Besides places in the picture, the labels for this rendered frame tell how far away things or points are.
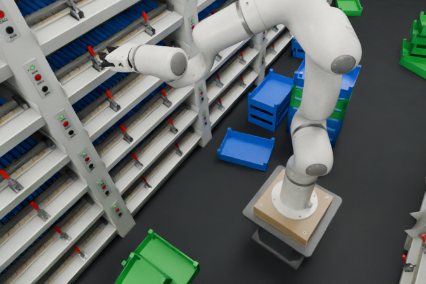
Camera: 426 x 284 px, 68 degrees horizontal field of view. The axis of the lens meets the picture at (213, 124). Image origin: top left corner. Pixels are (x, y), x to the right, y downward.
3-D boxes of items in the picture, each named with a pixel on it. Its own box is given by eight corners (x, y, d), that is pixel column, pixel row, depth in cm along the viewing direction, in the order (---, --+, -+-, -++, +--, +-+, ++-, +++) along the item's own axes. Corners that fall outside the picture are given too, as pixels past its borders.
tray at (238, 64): (257, 56, 218) (264, 40, 206) (206, 108, 185) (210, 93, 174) (233, 40, 222) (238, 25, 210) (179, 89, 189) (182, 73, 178)
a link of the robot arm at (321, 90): (292, 164, 107) (287, 130, 119) (328, 164, 106) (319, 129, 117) (314, 31, 72) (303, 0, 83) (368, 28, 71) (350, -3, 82)
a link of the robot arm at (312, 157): (315, 160, 122) (329, 116, 105) (324, 203, 110) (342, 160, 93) (283, 160, 123) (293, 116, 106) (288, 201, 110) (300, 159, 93)
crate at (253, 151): (274, 146, 195) (275, 137, 189) (265, 172, 182) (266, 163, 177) (228, 135, 204) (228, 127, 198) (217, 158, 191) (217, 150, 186)
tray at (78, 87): (182, 24, 138) (184, 6, 130) (70, 106, 106) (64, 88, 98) (148, 2, 142) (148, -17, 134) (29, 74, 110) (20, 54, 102)
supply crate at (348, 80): (357, 77, 173) (361, 64, 167) (348, 99, 162) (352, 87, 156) (303, 64, 185) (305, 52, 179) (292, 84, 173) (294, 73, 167)
